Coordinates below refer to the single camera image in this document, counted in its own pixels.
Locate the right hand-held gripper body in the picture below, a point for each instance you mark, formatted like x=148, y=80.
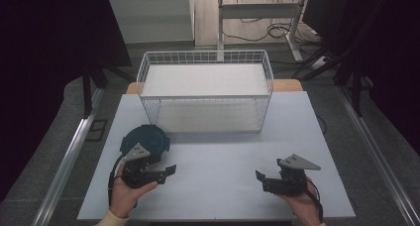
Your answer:
x=292, y=179

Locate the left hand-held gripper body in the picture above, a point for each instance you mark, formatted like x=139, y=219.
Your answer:
x=138, y=173

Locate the dark blue round container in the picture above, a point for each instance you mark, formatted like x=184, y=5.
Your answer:
x=148, y=138

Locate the person's left hand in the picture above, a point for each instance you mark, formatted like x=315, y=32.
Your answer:
x=127, y=196

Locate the person's right hand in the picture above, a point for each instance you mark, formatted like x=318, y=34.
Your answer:
x=303, y=206

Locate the wooden table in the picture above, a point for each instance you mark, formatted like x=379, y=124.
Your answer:
x=287, y=85

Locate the black stand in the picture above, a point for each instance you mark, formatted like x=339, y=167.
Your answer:
x=356, y=87
x=87, y=90

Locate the white cabinet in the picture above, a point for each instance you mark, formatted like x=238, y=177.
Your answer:
x=152, y=18

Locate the black floor bracket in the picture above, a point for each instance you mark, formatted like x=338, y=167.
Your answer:
x=97, y=130

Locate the metal floor rail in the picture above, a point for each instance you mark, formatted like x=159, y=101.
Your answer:
x=66, y=163
x=376, y=153

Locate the white desk frame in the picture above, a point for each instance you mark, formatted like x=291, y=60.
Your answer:
x=261, y=10

